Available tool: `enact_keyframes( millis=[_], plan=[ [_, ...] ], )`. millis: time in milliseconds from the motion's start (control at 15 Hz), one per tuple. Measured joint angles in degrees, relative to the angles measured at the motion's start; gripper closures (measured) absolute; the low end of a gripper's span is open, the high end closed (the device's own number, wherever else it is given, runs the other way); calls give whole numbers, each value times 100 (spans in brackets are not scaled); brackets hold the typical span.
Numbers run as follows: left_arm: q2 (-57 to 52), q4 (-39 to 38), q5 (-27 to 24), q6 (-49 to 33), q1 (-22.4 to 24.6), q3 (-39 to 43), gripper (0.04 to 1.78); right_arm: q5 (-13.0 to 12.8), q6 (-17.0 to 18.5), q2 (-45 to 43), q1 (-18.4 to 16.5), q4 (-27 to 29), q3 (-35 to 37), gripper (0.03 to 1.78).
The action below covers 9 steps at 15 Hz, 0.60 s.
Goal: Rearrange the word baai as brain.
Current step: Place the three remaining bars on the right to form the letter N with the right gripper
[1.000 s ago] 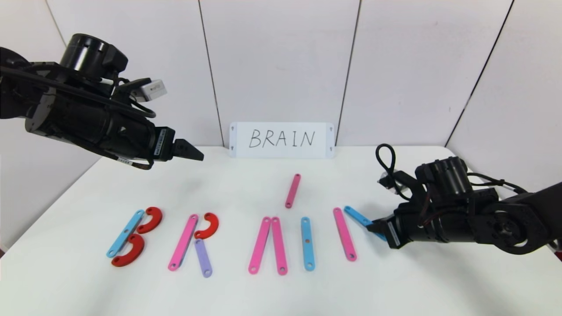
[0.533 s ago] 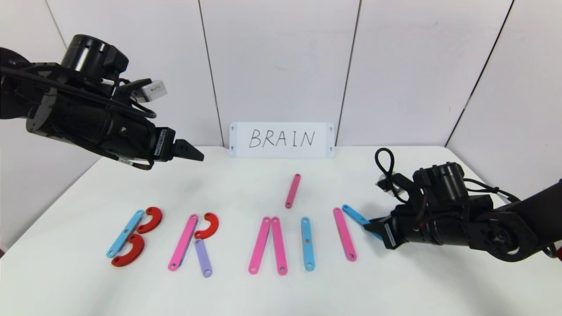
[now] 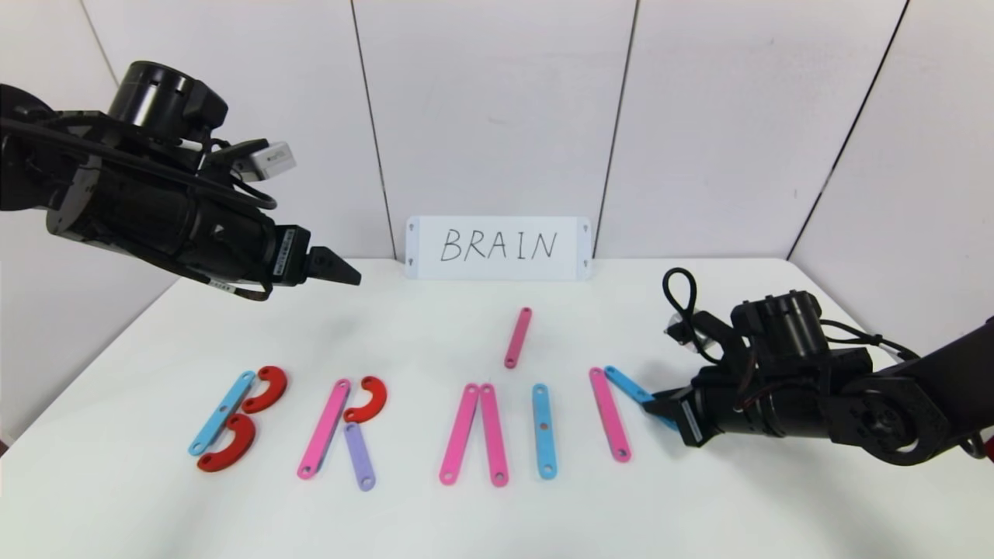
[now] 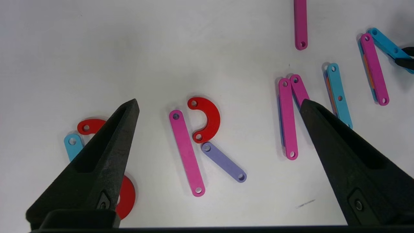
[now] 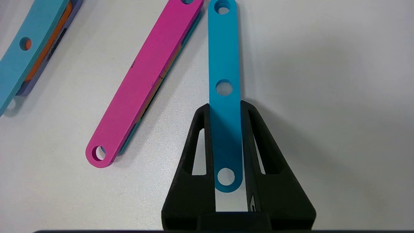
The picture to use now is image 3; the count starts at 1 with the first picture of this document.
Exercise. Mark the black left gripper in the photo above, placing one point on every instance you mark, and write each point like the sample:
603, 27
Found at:
293, 255

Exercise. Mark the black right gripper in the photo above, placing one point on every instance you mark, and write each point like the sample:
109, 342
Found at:
687, 420

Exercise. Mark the short blue bar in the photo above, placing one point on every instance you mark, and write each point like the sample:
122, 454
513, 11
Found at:
625, 383

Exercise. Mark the short pink bar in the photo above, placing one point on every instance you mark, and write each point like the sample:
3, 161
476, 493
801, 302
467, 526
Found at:
609, 415

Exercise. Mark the small red C piece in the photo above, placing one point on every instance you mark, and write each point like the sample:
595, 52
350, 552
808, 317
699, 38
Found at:
377, 404

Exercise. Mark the dark pink bar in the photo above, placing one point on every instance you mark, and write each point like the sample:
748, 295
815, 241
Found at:
518, 338

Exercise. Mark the long pink bar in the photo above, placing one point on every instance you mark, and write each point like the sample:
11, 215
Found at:
494, 435
324, 428
459, 435

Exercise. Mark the short purple bar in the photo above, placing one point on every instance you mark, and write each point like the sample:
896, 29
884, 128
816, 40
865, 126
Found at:
359, 458

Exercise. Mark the orange and black left arm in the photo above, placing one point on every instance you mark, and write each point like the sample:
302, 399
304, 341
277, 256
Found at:
109, 194

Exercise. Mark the white BRAIN sign card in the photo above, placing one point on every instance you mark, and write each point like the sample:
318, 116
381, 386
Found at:
575, 248

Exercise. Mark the large red C piece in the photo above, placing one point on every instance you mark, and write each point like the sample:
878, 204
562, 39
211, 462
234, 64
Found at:
241, 446
276, 384

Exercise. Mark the blue bar with orange underside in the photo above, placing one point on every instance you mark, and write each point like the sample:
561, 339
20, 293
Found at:
544, 450

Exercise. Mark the long light blue bar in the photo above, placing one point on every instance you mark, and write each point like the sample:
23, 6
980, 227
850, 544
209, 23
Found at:
221, 414

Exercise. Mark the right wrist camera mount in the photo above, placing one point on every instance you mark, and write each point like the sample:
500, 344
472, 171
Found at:
703, 334

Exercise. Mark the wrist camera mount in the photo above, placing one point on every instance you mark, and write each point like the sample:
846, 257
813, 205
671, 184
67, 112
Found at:
268, 161
703, 334

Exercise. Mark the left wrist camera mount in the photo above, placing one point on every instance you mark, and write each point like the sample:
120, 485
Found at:
268, 161

